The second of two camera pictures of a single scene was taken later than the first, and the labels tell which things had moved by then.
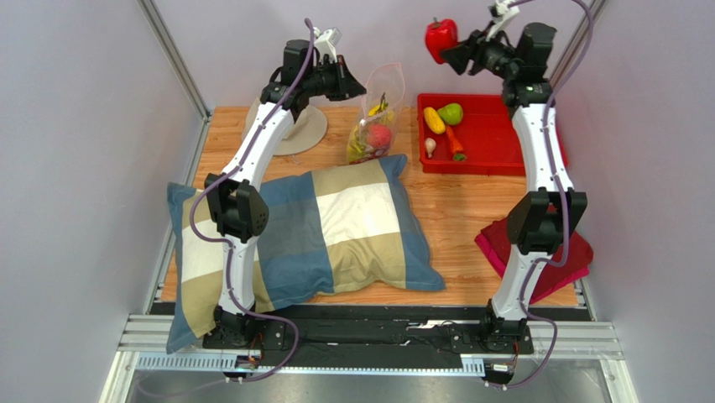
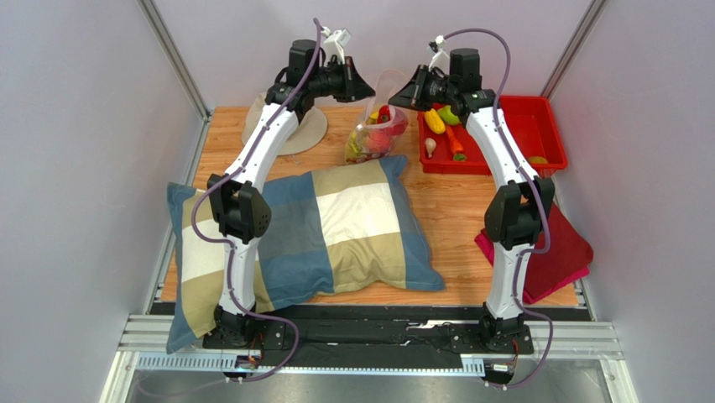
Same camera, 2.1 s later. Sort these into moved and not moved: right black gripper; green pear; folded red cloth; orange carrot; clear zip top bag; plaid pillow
Moved: right black gripper; clear zip top bag
Not moved: folded red cloth; plaid pillow; orange carrot; green pear
